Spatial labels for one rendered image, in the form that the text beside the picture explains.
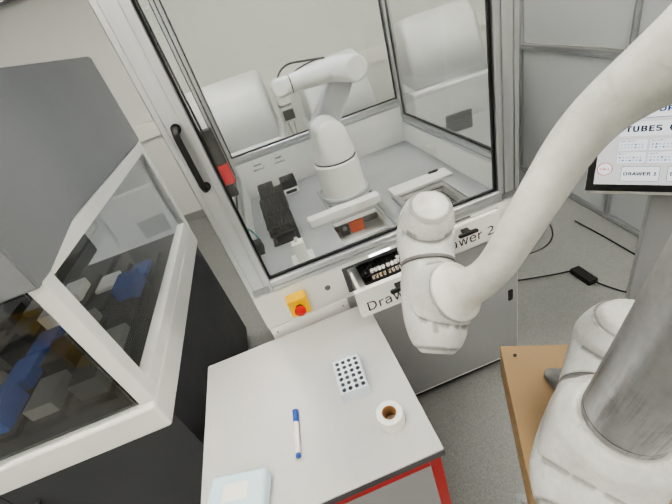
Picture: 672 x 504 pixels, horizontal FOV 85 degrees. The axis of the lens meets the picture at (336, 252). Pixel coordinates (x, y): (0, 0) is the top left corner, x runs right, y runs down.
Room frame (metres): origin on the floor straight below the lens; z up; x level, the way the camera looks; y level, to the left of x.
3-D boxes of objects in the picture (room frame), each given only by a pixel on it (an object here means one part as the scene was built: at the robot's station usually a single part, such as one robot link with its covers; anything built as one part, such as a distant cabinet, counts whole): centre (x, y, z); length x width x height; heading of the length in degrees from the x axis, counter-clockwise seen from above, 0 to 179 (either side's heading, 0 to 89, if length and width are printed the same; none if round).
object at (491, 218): (1.06, -0.46, 0.87); 0.29 x 0.02 x 0.11; 95
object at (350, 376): (0.71, 0.08, 0.78); 0.12 x 0.08 x 0.04; 2
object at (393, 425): (0.55, 0.01, 0.78); 0.07 x 0.07 x 0.04
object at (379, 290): (0.91, -0.16, 0.87); 0.29 x 0.02 x 0.11; 95
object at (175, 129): (0.99, 0.28, 1.45); 0.05 x 0.03 x 0.19; 5
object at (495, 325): (1.52, -0.15, 0.40); 1.03 x 0.95 x 0.80; 95
